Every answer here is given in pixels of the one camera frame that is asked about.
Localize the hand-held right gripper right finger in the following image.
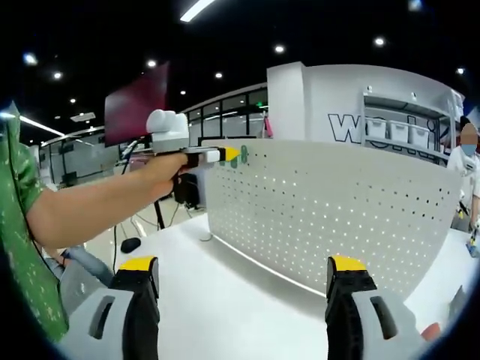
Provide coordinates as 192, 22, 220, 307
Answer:
325, 254, 428, 360

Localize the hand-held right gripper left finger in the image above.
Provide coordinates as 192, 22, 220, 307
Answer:
58, 255, 161, 360

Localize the white storage bin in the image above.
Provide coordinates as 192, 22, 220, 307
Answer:
390, 123, 410, 143
410, 127, 431, 147
369, 121, 391, 142

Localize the large red display screen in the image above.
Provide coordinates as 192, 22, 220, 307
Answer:
103, 61, 170, 147

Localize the black computer tower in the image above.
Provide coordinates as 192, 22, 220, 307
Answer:
174, 183, 200, 209

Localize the group of round ceiling spotlights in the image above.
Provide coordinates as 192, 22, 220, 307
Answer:
52, 35, 466, 121

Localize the person's right hand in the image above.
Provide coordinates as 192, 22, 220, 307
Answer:
420, 321, 443, 338

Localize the white perforated mounting plate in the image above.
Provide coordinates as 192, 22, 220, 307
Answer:
200, 138, 463, 301

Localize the grey fabric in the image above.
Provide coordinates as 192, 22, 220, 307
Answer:
59, 268, 113, 323

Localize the person's left hand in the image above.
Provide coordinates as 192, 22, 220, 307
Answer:
144, 153, 188, 200

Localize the long ceiling light strip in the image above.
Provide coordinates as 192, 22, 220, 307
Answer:
18, 115, 65, 137
179, 0, 217, 22

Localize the person's green patterned shirt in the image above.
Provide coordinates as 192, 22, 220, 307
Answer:
0, 100, 71, 344

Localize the grey metal shelf rack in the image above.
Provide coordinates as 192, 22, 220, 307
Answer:
361, 86, 464, 158

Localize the black tripod stand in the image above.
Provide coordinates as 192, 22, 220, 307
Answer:
152, 198, 167, 230

